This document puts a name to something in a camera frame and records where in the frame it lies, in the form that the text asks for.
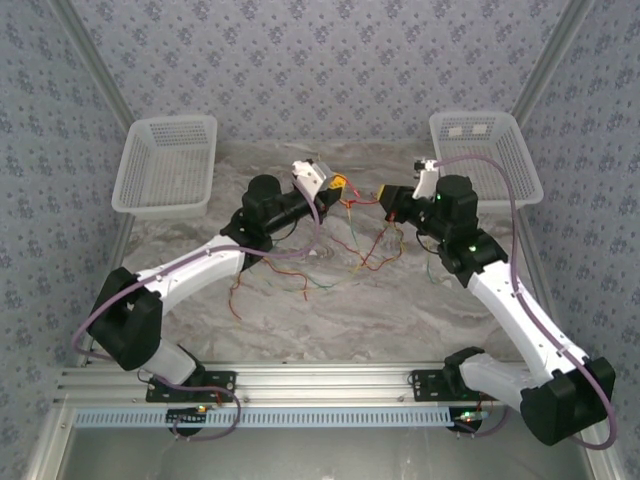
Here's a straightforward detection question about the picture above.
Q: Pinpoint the thin red wire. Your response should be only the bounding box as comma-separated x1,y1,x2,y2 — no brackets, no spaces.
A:
228,272,245,322
339,187,402,272

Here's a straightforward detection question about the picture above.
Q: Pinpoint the thin yellow wire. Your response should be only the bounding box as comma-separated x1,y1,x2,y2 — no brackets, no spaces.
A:
349,227,408,282
268,262,310,302

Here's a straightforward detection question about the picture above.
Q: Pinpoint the white perforated basket with stickers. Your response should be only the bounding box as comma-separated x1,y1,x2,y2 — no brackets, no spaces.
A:
428,110,546,212

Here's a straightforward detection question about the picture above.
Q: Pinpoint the white perforated plastic basket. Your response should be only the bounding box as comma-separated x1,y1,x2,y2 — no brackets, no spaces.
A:
110,114,219,219

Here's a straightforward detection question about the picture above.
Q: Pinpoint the small black controller board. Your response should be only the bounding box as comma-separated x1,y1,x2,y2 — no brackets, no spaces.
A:
452,407,489,435
166,407,210,437

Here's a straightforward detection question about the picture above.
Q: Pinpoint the grey metal bottom panel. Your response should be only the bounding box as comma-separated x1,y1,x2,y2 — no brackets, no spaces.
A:
24,404,617,480

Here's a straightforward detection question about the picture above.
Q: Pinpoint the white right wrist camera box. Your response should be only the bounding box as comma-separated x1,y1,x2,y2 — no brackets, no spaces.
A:
411,156,444,199

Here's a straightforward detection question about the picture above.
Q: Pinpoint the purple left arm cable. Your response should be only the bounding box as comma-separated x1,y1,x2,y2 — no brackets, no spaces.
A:
69,179,324,444

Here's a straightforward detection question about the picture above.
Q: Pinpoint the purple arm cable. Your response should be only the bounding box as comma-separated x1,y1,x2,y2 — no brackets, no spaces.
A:
432,154,619,449
69,179,324,444

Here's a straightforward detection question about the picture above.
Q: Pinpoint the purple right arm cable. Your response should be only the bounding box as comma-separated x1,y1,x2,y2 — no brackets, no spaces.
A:
432,154,619,449

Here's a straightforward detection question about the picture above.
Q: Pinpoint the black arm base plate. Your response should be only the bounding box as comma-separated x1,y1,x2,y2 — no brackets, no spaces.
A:
410,368,484,403
145,370,237,403

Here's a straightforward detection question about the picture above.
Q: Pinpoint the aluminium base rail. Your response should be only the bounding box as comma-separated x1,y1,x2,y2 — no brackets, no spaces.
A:
53,363,599,407

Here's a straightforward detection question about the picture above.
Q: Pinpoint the aluminium frame post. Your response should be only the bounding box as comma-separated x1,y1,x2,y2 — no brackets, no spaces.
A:
509,0,596,127
49,0,134,132

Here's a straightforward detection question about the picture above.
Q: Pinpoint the slotted light blue cable duct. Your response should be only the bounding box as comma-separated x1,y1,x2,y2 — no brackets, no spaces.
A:
73,405,459,429

